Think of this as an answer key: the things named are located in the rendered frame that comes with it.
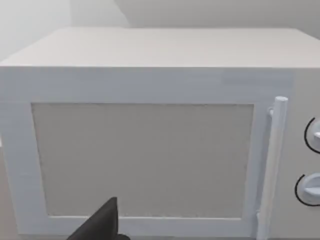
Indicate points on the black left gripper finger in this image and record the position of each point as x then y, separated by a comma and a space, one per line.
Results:
105, 220

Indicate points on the pale microwave knob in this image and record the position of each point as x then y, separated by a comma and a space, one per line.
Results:
310, 188
314, 135

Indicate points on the pale microwave door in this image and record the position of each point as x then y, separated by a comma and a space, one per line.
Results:
142, 160

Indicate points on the pale microwave oven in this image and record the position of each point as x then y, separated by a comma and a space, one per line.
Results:
175, 47

